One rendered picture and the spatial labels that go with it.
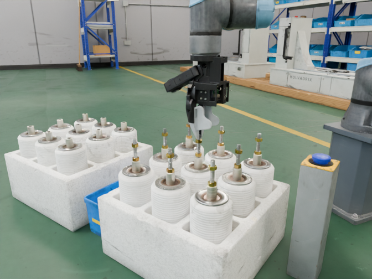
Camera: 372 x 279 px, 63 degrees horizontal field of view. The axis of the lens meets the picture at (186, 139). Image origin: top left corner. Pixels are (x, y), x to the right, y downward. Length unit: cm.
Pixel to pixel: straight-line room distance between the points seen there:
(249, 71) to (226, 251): 367
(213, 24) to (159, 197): 41
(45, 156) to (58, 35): 597
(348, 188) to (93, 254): 84
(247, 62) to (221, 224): 363
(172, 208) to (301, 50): 307
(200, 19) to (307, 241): 58
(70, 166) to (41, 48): 605
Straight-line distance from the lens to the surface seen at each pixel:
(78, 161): 102
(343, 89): 303
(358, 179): 114
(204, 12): 71
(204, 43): 71
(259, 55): 428
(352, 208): 118
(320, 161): 74
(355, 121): 111
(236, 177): 76
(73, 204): 102
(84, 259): 95
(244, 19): 74
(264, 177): 84
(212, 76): 72
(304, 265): 86
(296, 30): 366
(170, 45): 750
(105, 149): 108
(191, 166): 82
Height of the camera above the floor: 58
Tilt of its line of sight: 18 degrees down
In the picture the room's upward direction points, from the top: straight up
